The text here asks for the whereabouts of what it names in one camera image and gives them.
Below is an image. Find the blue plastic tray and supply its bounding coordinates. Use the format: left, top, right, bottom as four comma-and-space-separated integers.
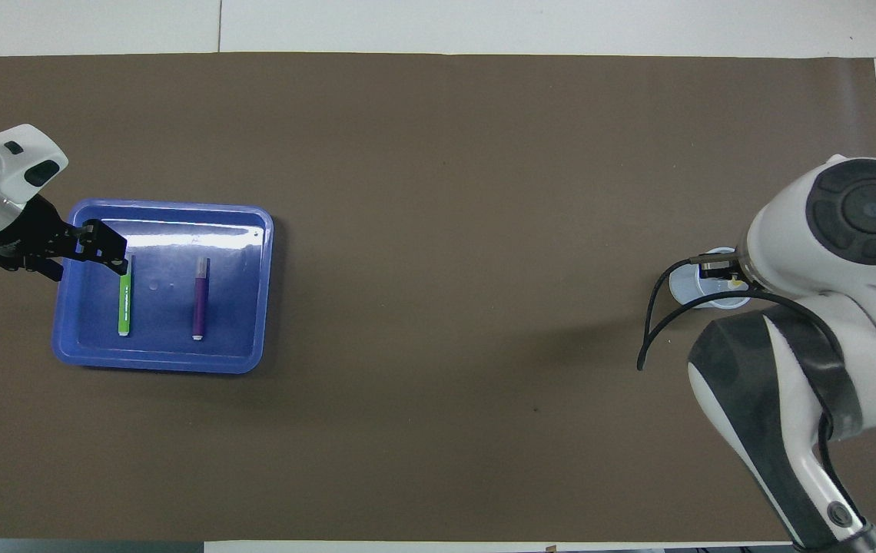
51, 199, 275, 375

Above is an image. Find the green marker pen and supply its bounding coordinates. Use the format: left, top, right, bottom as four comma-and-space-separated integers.
118, 256, 133, 337

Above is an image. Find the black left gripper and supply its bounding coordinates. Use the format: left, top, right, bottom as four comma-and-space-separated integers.
0, 194, 130, 283

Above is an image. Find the brown paper table mat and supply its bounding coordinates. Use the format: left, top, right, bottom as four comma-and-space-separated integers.
0, 52, 876, 543

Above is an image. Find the translucent mesh pen cup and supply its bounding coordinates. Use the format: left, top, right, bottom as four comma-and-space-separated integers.
669, 247, 754, 310

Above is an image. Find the purple marker pen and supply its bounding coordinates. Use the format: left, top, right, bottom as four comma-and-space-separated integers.
191, 257, 211, 340

